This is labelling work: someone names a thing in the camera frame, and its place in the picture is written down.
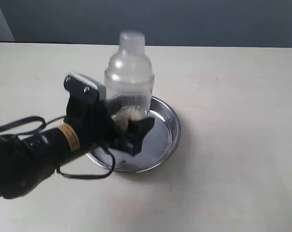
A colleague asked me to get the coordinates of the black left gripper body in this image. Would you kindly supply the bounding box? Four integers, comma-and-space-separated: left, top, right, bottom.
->
64, 96, 132, 156

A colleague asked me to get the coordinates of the clear plastic shaker bottle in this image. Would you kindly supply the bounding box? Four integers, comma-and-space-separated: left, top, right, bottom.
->
104, 30, 154, 130

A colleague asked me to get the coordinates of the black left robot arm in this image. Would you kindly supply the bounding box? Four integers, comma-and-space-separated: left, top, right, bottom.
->
0, 97, 155, 200

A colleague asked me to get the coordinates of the round stainless steel plate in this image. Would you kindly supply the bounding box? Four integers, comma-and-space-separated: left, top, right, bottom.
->
85, 94, 182, 174

